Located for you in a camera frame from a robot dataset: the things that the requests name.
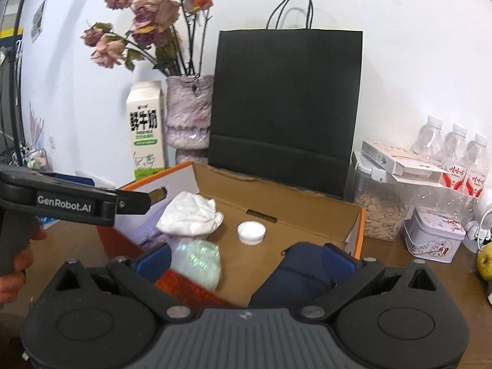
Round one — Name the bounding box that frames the floral tin box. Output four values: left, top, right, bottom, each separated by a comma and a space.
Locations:
403, 205, 467, 265

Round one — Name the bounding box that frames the orange cardboard box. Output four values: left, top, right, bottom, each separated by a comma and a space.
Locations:
96, 161, 365, 309

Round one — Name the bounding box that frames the person's left hand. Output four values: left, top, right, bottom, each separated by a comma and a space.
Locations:
0, 228, 49, 305

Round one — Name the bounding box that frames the dark blue pouch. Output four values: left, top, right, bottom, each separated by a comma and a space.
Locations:
249, 241, 339, 309

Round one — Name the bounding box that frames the white mini fan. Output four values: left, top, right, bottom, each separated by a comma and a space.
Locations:
462, 188, 492, 255

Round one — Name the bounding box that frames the clear container of seeds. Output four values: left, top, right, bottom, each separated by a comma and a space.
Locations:
351, 150, 415, 242

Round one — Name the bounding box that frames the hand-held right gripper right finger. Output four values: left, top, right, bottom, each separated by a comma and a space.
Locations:
296, 243, 439, 323

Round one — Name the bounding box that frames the wall poster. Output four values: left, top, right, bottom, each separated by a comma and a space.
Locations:
30, 0, 47, 43

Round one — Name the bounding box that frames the white plastic cap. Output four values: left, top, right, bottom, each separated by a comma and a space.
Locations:
237, 220, 267, 246

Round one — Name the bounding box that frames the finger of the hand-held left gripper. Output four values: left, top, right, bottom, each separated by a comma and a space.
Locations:
115, 190, 153, 215

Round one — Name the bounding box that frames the white milk carton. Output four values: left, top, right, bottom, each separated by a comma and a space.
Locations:
125, 80, 168, 181

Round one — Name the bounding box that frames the pink knitted vase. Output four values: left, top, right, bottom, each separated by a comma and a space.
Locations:
165, 74, 215, 166

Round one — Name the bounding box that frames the dried rose bouquet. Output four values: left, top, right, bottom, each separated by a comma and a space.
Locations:
80, 0, 216, 78

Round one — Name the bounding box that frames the flat white carton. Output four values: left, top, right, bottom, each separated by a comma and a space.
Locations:
361, 140, 450, 184

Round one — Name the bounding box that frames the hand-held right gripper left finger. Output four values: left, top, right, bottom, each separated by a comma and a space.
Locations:
56, 243, 198, 323

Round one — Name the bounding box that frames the white cloth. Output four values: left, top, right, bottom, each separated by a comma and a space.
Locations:
155, 191, 225, 236

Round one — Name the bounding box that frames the black paper bag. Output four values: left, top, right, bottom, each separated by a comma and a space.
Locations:
207, 0, 363, 201

